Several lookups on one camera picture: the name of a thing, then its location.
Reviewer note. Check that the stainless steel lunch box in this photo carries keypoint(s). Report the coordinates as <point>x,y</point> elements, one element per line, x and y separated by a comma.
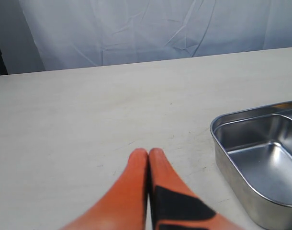
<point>253,151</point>

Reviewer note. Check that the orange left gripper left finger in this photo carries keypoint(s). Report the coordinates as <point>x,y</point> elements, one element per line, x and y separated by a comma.
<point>123,206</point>

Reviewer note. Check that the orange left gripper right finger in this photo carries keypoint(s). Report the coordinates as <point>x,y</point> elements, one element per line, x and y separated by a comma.
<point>174,205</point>

